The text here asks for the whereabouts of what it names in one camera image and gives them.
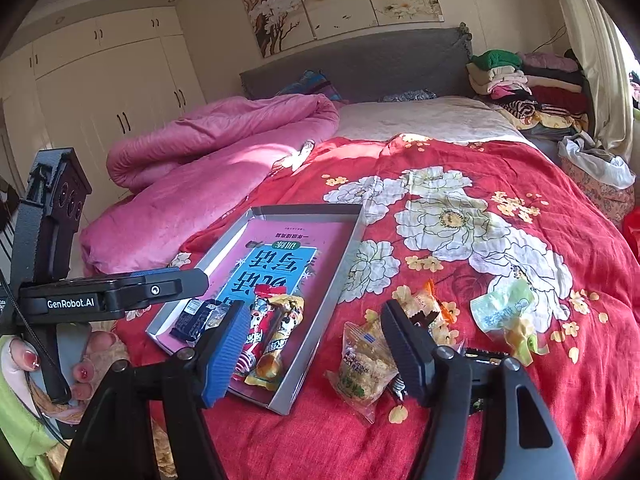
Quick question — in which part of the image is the person's left forearm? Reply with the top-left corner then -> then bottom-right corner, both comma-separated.
0,360 -> 66,480

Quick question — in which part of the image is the blue snack packet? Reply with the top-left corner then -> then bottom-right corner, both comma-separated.
169,299 -> 223,343

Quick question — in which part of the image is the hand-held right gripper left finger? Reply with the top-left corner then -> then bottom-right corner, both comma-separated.
60,300 -> 252,480

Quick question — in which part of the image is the person's left hand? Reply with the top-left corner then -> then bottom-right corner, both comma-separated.
0,330 -> 123,416

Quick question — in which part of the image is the grey headboard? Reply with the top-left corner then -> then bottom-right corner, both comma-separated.
239,22 -> 473,106

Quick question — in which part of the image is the cream wardrobe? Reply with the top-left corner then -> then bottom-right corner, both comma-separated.
0,7 -> 207,241

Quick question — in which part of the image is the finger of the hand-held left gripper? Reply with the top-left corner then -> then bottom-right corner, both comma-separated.
107,267 -> 197,280
115,270 -> 210,317

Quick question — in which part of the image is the cream curtain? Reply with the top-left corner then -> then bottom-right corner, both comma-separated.
542,0 -> 636,161

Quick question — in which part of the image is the red paper bag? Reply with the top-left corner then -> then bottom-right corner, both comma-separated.
621,207 -> 640,256

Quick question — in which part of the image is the pink printed box tray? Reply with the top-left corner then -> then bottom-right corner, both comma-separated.
145,203 -> 365,417

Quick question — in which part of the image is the orange brown snack packet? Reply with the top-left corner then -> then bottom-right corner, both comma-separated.
395,280 -> 461,346

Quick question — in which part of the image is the black cable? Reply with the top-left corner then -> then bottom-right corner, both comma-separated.
0,270 -> 71,448

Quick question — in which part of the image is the yellow snack packet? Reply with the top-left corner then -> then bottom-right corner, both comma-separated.
245,294 -> 306,391

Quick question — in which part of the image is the stack of folded clothes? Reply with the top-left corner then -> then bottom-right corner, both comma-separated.
466,49 -> 598,143

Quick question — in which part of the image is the blue patterned pillow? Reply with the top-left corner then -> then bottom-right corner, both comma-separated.
277,70 -> 343,106

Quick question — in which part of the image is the grey patterned pillow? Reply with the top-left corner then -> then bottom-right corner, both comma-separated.
380,89 -> 436,103

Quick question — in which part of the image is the red floral blanket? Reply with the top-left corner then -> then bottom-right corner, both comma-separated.
112,132 -> 640,480

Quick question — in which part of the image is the beige bed sheet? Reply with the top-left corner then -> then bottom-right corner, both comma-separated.
332,95 -> 541,153

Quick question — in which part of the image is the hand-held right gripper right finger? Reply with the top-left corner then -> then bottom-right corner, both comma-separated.
381,299 -> 578,480

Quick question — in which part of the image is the clear cracker packet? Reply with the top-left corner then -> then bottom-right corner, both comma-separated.
325,321 -> 401,426

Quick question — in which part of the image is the pale green snack packet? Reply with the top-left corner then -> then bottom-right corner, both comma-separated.
470,277 -> 543,366

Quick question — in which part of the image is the red snack packet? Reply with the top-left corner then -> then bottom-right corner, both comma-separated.
231,294 -> 273,378

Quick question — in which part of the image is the pink quilt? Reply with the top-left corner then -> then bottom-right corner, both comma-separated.
80,94 -> 341,276

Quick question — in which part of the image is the pink floral storage box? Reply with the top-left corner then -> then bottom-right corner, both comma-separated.
559,157 -> 636,231

